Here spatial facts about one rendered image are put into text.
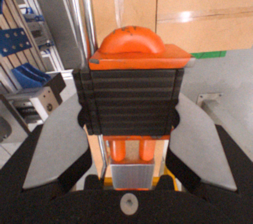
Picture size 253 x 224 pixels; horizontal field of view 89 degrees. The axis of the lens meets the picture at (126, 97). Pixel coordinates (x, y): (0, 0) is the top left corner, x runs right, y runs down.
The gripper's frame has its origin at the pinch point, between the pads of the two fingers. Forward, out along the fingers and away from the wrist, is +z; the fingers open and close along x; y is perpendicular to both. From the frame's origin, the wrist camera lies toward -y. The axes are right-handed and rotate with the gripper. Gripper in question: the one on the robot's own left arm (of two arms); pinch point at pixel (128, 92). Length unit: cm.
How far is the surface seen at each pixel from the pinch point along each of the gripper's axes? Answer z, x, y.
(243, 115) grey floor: 130, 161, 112
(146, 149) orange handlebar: -0.6, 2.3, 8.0
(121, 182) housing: -1.2, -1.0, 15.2
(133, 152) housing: 0.6, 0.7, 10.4
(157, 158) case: 34, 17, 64
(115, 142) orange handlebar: -0.6, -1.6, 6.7
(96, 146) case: 33, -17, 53
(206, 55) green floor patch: 129, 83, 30
